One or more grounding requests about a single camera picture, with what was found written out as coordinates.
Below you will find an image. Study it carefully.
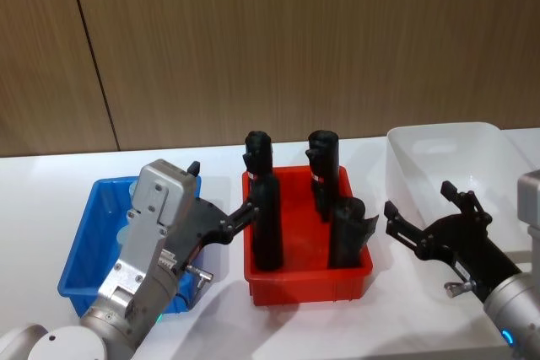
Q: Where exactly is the black bottle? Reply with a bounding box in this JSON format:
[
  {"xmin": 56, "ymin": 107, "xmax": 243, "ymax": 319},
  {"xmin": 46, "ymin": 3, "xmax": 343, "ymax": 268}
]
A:
[
  {"xmin": 250, "ymin": 171, "xmax": 285, "ymax": 272},
  {"xmin": 305, "ymin": 128, "xmax": 341, "ymax": 223},
  {"xmin": 327, "ymin": 196, "xmax": 380, "ymax": 270}
]

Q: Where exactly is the blue plastic bin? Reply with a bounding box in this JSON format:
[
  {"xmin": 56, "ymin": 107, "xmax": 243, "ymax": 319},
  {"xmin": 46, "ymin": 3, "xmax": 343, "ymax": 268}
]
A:
[{"xmin": 57, "ymin": 175, "xmax": 204, "ymax": 320}]

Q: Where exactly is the left gripper cable with plug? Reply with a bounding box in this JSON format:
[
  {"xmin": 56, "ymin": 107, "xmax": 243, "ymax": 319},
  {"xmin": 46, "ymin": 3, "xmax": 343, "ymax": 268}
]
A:
[{"xmin": 175, "ymin": 264, "xmax": 214, "ymax": 311}]

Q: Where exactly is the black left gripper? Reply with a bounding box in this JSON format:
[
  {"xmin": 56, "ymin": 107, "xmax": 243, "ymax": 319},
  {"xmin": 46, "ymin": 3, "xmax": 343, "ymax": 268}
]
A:
[{"xmin": 161, "ymin": 160, "xmax": 260, "ymax": 274}]

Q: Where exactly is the red plastic bin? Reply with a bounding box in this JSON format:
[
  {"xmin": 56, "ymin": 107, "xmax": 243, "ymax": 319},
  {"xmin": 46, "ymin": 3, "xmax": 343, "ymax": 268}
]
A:
[{"xmin": 240, "ymin": 164, "xmax": 375, "ymax": 307}]

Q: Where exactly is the white plastic bin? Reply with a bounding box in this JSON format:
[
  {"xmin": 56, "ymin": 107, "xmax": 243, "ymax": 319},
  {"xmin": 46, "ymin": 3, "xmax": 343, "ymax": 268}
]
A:
[{"xmin": 385, "ymin": 121, "xmax": 537, "ymax": 254}]

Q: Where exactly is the gripper cable with plug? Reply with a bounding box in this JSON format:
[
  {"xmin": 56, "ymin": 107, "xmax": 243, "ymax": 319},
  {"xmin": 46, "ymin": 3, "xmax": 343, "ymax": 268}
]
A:
[
  {"xmin": 443, "ymin": 278, "xmax": 480, "ymax": 299},
  {"xmin": 175, "ymin": 264, "xmax": 214, "ymax": 311}
]

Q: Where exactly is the right gripper cable with plug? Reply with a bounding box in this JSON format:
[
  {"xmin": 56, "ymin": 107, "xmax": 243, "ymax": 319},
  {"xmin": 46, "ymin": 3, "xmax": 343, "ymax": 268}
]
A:
[{"xmin": 443, "ymin": 278, "xmax": 480, "ymax": 299}]

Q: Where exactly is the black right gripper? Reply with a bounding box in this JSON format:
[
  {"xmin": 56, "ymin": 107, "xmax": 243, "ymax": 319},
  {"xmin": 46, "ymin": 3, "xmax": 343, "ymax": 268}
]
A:
[{"xmin": 383, "ymin": 180, "xmax": 521, "ymax": 294}]

